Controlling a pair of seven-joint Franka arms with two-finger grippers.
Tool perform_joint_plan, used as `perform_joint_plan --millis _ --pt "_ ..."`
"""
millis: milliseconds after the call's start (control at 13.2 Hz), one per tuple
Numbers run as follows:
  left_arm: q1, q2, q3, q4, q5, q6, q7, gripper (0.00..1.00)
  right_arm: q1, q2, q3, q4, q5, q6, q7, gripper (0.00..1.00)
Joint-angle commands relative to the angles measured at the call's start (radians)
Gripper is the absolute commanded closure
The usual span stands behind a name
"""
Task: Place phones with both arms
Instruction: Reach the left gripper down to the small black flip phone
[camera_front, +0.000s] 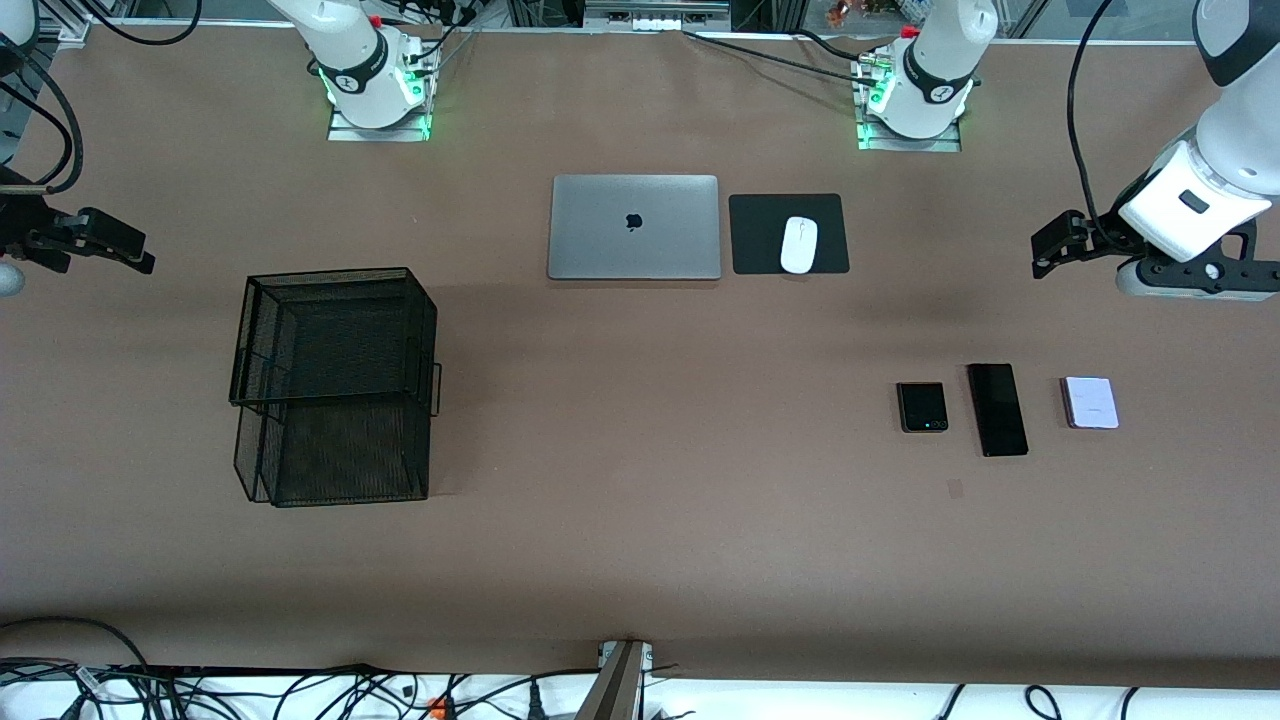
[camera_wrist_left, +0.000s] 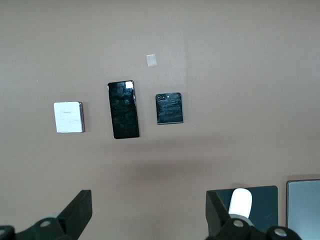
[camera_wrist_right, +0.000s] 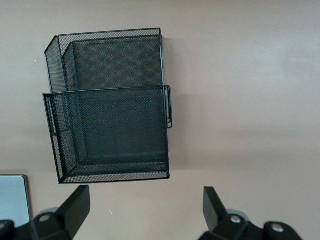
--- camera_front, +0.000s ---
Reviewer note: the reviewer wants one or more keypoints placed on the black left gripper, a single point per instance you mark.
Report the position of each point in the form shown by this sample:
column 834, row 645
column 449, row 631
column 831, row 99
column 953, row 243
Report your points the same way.
column 1103, row 234

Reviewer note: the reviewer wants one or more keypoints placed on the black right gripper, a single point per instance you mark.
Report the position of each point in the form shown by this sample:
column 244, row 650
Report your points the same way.
column 22, row 224

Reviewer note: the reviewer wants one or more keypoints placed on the lavender flip phone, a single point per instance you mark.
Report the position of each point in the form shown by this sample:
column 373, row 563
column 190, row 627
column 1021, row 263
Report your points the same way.
column 1090, row 403

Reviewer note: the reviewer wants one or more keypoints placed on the tall black smartphone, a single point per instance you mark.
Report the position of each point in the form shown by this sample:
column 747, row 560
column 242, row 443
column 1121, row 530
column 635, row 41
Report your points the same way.
column 997, row 410

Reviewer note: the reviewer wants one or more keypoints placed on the small black flip phone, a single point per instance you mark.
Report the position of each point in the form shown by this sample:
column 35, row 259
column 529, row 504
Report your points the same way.
column 922, row 407

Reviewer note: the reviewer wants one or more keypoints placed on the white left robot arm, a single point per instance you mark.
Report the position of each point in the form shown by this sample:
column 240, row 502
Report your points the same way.
column 940, row 80

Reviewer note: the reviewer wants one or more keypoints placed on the white computer mouse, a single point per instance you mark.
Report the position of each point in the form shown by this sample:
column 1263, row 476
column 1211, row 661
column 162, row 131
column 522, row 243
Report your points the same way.
column 799, row 245

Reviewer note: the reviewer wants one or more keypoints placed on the black mouse pad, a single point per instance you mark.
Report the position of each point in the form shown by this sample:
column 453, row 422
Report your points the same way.
column 760, row 235

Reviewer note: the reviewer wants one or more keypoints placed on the silver closed laptop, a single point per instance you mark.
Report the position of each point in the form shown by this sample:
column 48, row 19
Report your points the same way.
column 660, row 230

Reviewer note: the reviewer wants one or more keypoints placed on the grey power strip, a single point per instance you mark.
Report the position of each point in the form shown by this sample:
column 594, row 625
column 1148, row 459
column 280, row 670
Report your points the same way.
column 655, row 12

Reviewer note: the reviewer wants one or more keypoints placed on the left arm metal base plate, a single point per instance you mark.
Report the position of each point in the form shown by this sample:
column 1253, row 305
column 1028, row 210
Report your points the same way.
column 945, row 146

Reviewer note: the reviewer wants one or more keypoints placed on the aluminium frame rail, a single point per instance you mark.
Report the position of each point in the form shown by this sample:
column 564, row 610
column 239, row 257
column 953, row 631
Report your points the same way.
column 65, row 30

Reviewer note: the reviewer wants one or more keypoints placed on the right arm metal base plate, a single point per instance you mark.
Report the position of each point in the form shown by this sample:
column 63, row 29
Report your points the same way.
column 345, row 133

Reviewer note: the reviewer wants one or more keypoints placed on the grey metal mount post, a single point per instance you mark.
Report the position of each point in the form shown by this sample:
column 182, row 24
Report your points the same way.
column 618, row 685

